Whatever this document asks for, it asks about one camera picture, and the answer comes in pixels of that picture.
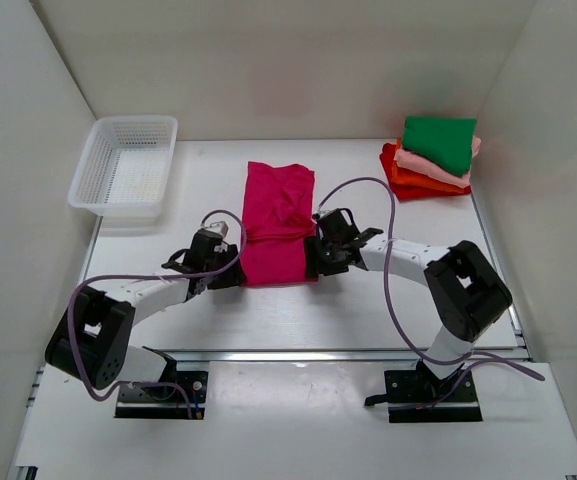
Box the magenta t-shirt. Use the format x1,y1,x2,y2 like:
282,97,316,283
241,162,315,288

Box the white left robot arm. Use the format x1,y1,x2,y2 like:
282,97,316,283
44,221,245,398

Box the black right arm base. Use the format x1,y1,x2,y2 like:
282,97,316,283
364,362,483,424

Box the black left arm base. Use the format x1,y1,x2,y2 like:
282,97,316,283
114,348,209,420

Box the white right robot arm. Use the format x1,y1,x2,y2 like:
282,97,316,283
304,208,512,401

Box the red folded t-shirt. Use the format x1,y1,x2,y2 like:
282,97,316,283
379,143,471,201

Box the orange folded t-shirt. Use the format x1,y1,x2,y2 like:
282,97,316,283
380,138,471,201

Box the pink folded t-shirt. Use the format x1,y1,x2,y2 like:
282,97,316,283
395,137,470,187

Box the white plastic basket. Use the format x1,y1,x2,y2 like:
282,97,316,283
68,115,178,219

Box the green folded t-shirt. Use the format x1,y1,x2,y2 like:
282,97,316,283
402,116,477,176

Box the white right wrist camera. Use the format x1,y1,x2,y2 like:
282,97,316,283
312,210,332,223

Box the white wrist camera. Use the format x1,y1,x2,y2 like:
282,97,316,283
312,210,332,223
204,221,229,241

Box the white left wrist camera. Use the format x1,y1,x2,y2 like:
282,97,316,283
204,221,229,241

